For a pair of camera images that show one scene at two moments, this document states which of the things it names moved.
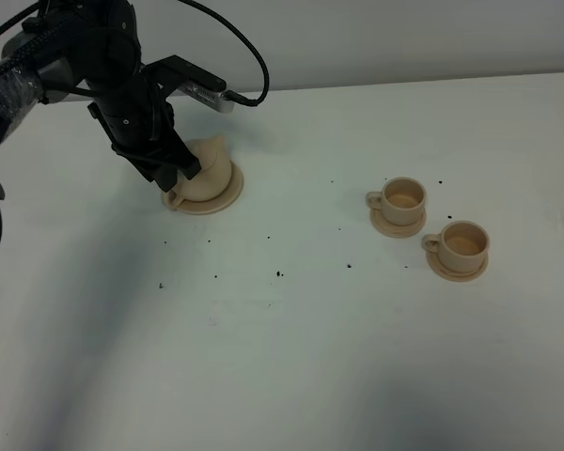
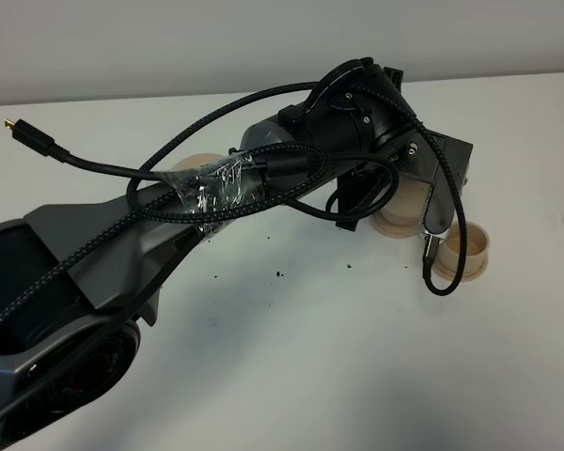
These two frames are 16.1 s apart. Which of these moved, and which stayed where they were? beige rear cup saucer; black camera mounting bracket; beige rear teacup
Moved: black camera mounting bracket
Stayed: beige rear cup saucer; beige rear teacup
